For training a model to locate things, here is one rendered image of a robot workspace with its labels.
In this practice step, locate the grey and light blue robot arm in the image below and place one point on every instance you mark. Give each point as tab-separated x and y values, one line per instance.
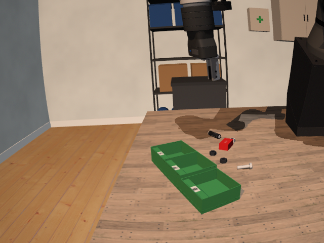
315	40

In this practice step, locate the red 9 v battery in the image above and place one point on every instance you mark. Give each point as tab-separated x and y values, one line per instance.
225	144

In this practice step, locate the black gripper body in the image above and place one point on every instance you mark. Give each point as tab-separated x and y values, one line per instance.
198	22

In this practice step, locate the green three-compartment bin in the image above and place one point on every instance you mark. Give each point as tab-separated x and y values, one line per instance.
195	176

